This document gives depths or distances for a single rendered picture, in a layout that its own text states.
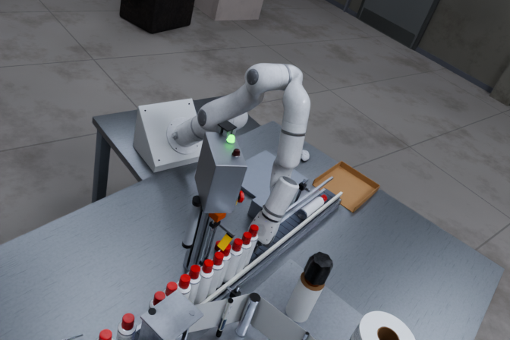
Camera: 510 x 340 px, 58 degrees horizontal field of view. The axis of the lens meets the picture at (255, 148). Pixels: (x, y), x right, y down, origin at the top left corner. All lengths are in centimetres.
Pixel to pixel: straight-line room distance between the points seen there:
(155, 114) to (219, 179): 101
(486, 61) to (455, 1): 103
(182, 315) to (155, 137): 111
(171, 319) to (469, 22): 707
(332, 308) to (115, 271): 83
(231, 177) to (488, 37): 670
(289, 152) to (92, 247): 84
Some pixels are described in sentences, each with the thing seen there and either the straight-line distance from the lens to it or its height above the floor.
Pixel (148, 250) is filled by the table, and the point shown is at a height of 83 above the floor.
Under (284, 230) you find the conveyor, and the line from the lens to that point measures 207.
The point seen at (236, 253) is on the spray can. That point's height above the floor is 105.
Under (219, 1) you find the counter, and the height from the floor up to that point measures 27.
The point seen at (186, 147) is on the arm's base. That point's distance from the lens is 232.
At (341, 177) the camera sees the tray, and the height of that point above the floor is 83.
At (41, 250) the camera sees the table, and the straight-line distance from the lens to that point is 191.
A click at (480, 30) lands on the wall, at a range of 782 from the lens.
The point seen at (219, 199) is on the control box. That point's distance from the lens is 140.
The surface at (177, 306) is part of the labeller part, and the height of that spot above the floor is 114.
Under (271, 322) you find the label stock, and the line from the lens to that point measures 160.
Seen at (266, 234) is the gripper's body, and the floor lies 104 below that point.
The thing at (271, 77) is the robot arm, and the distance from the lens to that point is 167.
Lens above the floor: 225
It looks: 33 degrees down
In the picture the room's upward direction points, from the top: 17 degrees clockwise
